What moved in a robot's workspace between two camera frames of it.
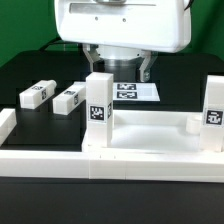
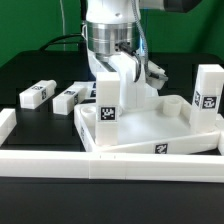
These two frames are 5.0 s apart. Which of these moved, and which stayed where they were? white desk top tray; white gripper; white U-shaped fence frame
Moved: white gripper; white desk top tray
Stayed: white U-shaped fence frame
